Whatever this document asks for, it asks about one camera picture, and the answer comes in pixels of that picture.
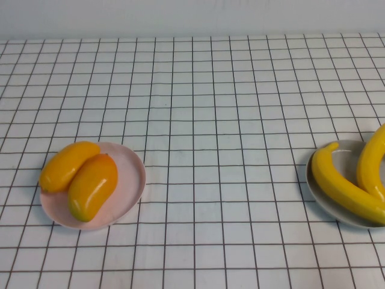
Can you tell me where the long yellow banana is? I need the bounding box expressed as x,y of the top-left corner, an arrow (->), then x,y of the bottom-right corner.
310,141 -> 385,228

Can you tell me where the plain yellow mango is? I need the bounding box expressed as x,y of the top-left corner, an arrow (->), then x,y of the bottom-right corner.
39,140 -> 102,194

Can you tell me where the short yellow banana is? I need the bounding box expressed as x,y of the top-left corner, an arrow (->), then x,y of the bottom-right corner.
356,123 -> 385,203

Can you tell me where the grey round plate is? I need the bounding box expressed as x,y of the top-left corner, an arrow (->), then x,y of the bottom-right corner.
305,138 -> 385,231

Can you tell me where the pink round plate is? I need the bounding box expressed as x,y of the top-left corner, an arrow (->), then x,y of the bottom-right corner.
40,141 -> 147,231

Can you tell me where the mango with red blush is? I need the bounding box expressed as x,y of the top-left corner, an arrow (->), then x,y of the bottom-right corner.
67,152 -> 119,223

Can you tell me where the white grid tablecloth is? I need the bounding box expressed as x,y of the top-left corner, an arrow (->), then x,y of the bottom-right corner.
0,32 -> 385,289

